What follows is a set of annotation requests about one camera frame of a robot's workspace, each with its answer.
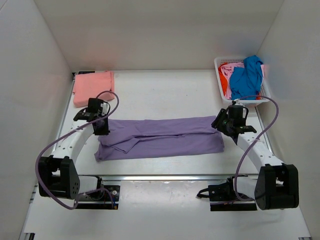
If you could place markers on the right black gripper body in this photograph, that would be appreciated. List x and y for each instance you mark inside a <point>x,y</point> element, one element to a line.
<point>226,123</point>

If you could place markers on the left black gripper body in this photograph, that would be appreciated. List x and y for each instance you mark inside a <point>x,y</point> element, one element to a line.
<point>97,131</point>

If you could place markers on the purple t shirt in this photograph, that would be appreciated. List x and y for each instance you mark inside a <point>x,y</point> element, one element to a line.
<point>140,139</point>

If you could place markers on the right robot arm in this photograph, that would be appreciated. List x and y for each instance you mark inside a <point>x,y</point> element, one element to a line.
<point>277,184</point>

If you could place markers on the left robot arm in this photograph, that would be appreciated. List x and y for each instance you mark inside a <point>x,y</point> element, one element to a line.
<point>58,171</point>

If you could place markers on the folded pink t shirt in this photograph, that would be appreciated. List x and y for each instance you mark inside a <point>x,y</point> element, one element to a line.
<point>90,84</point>

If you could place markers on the orange t shirt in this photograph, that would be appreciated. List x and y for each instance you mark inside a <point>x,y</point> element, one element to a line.
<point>223,80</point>

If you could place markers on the blue t shirt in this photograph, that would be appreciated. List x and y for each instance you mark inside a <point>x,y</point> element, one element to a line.
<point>245,82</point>

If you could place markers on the light pink t shirt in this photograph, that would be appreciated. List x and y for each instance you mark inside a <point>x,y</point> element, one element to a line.
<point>227,71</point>

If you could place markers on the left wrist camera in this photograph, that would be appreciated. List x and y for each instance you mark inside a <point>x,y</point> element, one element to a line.
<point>105,109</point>

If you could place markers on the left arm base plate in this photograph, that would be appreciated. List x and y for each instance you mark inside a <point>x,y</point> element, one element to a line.
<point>101,200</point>

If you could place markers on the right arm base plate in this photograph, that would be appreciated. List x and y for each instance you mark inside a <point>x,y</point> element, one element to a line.
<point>222,198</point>

